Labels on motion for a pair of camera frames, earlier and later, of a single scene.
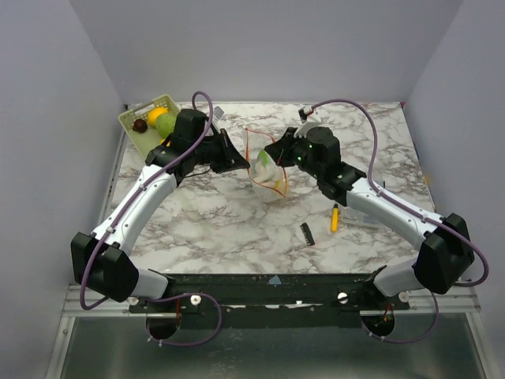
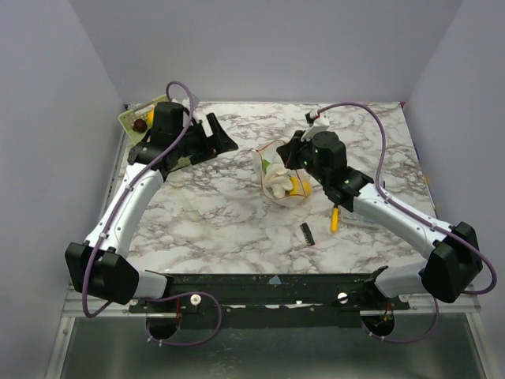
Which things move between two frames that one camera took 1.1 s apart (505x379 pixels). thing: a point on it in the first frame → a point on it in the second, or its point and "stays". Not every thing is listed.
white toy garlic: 269,172 → 278,180
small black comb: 308,234 stays
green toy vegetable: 264,158 stays
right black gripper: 287,144 stays
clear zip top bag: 256,141 → 286,186
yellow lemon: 154,113 stays
